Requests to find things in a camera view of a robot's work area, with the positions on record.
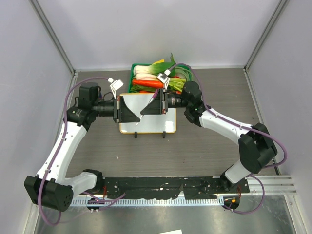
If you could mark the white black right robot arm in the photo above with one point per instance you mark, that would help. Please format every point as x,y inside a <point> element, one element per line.
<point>256,147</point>

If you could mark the green bok choy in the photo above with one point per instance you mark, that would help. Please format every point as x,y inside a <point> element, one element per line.
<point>155,68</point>

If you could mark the green plastic vegetable tray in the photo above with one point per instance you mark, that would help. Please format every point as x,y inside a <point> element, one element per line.
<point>177,70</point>

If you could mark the white paper sheet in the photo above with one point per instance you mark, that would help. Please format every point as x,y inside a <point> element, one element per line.
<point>174,232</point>

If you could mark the pink capped marker pen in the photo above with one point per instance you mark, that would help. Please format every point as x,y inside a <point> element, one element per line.
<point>150,101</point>

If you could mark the slotted cable duct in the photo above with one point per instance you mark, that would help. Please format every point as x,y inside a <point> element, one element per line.
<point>180,201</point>

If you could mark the yellow framed whiteboard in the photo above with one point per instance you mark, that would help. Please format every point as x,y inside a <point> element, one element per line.
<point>149,124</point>

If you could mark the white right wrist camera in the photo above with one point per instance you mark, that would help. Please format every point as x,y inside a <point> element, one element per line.
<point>164,78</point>

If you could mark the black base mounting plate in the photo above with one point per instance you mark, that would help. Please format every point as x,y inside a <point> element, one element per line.
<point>165,188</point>

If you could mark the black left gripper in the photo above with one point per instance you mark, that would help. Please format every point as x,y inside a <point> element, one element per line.
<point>124,114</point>

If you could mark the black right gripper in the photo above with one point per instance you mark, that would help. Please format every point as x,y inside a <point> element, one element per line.
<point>158,106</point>

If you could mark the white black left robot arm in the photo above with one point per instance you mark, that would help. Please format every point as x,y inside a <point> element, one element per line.
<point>49,187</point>

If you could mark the orange carrot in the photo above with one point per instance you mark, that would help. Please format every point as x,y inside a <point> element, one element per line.
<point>148,83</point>

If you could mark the white green leek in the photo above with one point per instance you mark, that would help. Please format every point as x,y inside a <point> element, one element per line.
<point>176,82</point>

